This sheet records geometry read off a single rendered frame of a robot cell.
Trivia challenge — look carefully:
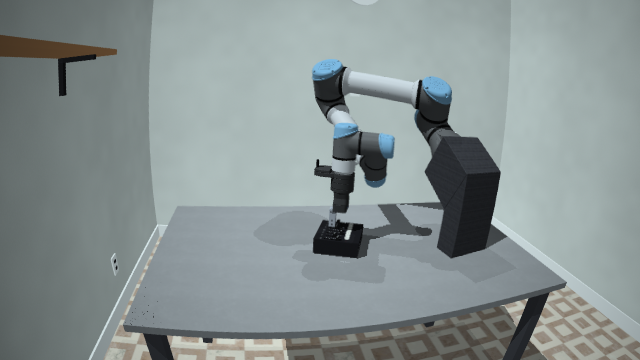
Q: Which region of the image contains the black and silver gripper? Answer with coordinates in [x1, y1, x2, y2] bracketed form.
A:
[314, 157, 358, 227]

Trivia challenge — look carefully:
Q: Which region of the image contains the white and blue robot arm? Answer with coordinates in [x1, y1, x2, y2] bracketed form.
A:
[312, 59, 461, 188]

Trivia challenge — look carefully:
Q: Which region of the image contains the black lighting desk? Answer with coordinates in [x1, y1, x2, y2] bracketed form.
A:
[313, 219, 364, 258]

